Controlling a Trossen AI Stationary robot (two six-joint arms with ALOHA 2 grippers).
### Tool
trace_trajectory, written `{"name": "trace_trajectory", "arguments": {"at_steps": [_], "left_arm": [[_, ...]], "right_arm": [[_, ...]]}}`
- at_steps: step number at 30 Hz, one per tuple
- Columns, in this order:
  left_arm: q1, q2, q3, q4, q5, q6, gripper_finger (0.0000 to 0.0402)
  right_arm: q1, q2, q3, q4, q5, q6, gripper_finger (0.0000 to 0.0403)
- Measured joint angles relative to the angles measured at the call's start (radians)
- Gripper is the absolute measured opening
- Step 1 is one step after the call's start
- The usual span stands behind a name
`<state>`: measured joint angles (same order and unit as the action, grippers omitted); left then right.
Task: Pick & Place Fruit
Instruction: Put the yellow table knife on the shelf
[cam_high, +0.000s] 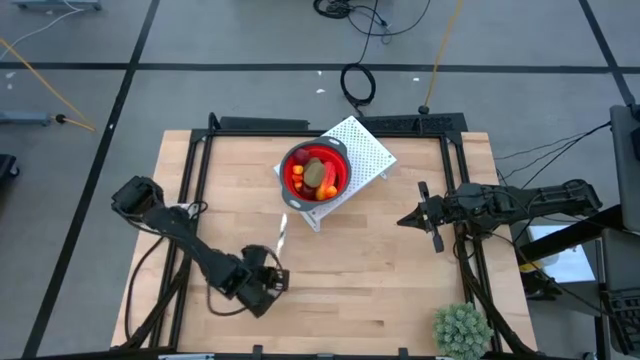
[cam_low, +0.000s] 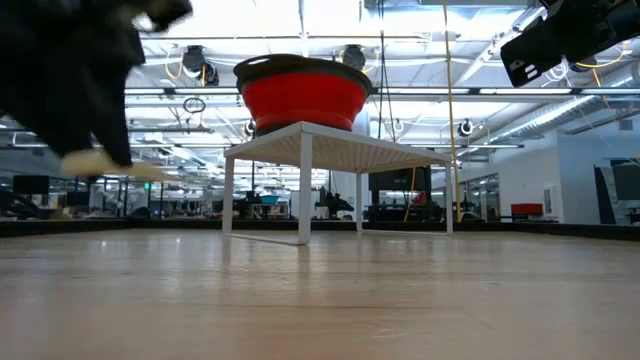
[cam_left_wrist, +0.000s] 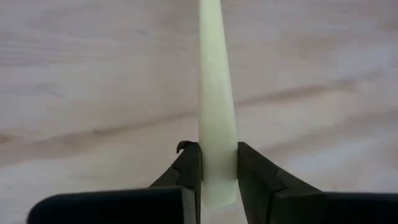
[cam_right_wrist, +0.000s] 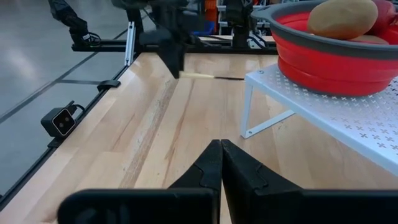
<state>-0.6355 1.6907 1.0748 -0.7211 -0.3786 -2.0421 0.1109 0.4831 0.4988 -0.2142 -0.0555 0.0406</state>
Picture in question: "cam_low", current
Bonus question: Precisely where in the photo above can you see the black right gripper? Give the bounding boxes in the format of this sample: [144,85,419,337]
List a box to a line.
[542,0,640,65]

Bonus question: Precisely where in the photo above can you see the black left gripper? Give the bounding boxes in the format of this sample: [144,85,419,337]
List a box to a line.
[0,0,194,169]

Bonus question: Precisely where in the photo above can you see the small pale yellow piece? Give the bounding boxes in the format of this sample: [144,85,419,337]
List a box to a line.
[61,148,165,181]

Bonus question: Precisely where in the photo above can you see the red collapsible bowl grey rim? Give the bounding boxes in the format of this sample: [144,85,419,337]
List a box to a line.
[233,53,375,136]

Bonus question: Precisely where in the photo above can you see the black monitor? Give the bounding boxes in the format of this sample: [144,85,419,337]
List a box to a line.
[12,174,51,196]

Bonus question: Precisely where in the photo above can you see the red box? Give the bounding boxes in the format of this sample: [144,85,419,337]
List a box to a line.
[510,202,544,217]

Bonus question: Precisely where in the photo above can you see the white perforated metal shelf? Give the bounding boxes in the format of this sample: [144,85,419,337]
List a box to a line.
[222,121,455,246]

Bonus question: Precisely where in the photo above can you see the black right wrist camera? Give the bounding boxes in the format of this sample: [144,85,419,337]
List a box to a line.
[499,18,569,89]

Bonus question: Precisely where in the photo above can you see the black wall panel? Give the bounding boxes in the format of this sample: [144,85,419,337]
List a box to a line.
[593,158,640,226]

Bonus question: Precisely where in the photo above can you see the black hanging cable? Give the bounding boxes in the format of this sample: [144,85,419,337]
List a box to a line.
[377,0,397,141]

